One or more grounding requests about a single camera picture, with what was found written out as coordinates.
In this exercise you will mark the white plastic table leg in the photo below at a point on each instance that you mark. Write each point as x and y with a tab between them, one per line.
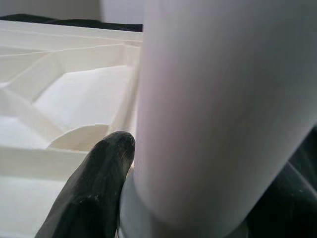
210	99

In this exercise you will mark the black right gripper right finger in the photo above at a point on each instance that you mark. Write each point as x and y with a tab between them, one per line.
289	213

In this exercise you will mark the white plastic children table top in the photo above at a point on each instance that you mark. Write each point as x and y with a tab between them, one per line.
62	111

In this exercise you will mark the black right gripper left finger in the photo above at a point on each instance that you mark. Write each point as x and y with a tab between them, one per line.
86	198

